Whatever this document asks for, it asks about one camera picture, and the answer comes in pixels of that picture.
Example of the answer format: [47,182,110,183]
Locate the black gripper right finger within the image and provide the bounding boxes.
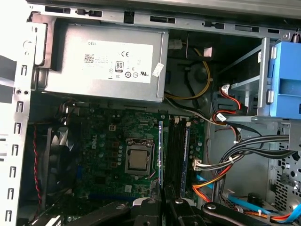
[164,185,271,226]

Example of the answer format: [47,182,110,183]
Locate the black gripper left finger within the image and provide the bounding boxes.
[75,181,164,226]

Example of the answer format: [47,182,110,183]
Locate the blue RAM stick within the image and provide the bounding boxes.
[158,120,165,188]
[180,122,191,197]

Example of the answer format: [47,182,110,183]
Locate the black RAM slot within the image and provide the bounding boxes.
[168,115,176,189]
[175,116,182,190]

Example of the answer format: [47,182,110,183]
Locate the metal socket cover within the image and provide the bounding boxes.
[124,138,153,176]

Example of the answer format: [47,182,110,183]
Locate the blue expansion slot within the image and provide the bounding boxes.
[88,192,135,202]

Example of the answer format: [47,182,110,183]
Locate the silver CPU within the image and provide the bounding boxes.
[128,150,148,170]

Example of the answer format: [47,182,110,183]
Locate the green motherboard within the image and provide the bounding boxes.
[58,110,207,212]

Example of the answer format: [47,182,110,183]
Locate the black case fan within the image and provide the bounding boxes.
[46,126,80,197]

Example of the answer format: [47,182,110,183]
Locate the black PC case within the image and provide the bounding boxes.
[0,0,301,226]

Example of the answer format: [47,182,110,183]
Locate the grey metal drive cage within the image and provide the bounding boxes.
[217,36,301,151]

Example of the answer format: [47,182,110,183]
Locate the grey power supply unit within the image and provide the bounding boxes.
[43,23,170,102]

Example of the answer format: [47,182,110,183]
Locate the orange wires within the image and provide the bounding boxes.
[191,164,301,223]

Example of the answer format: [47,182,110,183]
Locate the white wire connector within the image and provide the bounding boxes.
[191,159,203,171]

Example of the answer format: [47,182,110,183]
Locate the locking lever wire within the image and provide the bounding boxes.
[150,141,157,178]

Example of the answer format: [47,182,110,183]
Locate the light blue data cable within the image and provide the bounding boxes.
[195,174,301,223]

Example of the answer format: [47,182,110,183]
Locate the black cable bundle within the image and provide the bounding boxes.
[218,134,297,170]

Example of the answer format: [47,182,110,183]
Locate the red and black wire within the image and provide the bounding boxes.
[213,86,243,142]

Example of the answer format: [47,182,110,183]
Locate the red twisted fan wire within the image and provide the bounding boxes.
[32,122,43,205]

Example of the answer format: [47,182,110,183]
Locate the yellow wire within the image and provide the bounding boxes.
[164,48,212,99]

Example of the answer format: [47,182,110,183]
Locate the blue drive latch bracket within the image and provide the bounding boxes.
[268,41,301,118]

